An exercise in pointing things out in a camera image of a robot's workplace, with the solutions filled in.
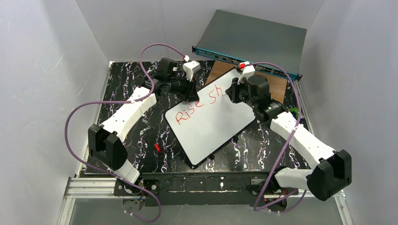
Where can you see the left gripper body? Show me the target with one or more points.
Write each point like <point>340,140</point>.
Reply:
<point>191,92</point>

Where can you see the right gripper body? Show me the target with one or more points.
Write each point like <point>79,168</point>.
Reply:
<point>233,94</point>

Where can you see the white whiteboard black frame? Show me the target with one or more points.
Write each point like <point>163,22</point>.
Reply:
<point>203,126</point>

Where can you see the red marker cap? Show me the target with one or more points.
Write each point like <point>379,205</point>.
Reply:
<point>158,149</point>

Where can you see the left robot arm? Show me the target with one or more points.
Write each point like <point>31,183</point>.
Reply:
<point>105,141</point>

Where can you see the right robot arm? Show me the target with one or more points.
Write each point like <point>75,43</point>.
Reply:
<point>330,170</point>

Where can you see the wooden board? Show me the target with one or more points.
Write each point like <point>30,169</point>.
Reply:
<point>277,85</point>

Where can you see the green white toy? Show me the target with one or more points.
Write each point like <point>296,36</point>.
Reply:
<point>294,112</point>

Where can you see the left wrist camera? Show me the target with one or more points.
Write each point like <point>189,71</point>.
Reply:
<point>190,67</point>

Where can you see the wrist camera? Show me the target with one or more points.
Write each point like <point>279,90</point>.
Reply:
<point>190,67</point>
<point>245,71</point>

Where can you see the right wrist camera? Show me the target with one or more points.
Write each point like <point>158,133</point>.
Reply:
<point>245,71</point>

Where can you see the blue network switch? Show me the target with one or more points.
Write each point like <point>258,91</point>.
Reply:
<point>233,38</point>

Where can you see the aluminium rail frame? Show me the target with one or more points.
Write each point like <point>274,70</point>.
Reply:
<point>192,199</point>

